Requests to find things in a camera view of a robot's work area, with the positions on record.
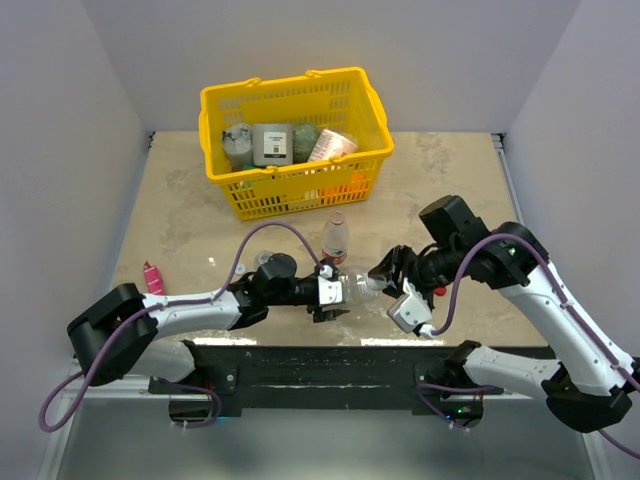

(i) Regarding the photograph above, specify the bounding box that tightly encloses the red label water bottle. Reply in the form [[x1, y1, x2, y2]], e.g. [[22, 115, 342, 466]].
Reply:
[[322, 212, 350, 265]]

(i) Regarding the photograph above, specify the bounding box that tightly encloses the pink snack packet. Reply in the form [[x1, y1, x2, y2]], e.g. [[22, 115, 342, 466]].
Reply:
[[143, 262, 165, 296]]

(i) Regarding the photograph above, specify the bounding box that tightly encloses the green round vegetable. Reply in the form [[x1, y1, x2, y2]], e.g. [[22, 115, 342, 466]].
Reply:
[[292, 123, 321, 164]]

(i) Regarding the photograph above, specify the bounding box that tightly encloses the green packet in basket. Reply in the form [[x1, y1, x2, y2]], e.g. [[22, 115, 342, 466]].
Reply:
[[242, 164, 256, 188]]

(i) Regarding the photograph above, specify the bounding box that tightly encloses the yellow plastic basket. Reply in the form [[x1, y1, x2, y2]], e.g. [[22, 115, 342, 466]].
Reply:
[[199, 67, 394, 220]]

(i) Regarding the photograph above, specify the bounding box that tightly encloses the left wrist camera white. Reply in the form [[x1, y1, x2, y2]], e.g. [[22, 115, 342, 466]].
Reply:
[[317, 264, 344, 307]]

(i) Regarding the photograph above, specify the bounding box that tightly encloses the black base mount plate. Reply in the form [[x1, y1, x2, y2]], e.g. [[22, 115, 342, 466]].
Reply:
[[149, 346, 473, 416]]

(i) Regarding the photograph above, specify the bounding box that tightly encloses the grey crumpled can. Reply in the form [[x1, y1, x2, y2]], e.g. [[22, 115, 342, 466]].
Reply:
[[221, 123, 253, 172]]

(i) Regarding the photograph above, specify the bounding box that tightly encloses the orange item in basket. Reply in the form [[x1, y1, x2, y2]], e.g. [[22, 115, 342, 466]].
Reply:
[[320, 173, 370, 205]]

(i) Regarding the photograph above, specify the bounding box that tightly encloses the white bottle cap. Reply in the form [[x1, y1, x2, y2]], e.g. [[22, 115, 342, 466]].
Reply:
[[367, 277, 386, 295]]

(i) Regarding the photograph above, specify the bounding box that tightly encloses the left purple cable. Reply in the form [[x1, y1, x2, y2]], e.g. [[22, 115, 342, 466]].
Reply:
[[38, 221, 331, 432]]

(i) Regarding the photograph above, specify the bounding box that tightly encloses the pink printed package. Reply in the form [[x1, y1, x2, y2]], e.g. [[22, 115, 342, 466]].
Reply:
[[307, 129, 358, 162]]

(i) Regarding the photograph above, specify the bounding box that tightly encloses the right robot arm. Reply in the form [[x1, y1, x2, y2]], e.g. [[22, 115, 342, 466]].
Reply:
[[368, 195, 639, 433]]

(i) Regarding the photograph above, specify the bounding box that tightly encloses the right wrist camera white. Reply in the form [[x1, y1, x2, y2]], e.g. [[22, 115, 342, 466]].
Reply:
[[387, 279, 435, 338]]

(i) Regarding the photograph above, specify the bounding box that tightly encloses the aluminium frame rail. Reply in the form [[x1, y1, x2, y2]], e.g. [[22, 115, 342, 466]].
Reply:
[[37, 132, 612, 480]]

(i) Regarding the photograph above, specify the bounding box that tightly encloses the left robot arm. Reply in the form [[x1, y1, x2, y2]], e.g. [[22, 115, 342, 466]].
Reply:
[[67, 253, 345, 392]]

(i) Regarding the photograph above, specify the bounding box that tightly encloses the grey box with label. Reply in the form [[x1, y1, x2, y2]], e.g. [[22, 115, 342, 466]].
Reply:
[[252, 123, 293, 167]]

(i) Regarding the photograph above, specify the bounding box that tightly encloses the blue label water bottle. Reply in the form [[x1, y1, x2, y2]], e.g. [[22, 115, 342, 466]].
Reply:
[[254, 250, 274, 269]]

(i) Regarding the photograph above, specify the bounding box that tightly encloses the purple cable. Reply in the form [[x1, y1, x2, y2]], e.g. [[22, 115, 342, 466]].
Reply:
[[414, 233, 640, 460], [38, 221, 331, 432]]

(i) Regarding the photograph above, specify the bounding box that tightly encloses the large clear square bottle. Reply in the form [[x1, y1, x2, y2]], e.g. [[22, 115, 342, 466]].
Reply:
[[339, 267, 380, 307]]

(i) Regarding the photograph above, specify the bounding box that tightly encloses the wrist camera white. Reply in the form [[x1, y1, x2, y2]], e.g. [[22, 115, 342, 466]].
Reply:
[[317, 264, 344, 307], [387, 279, 435, 338]]

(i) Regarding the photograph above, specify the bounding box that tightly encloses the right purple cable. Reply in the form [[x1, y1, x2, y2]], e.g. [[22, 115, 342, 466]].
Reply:
[[414, 233, 640, 460]]

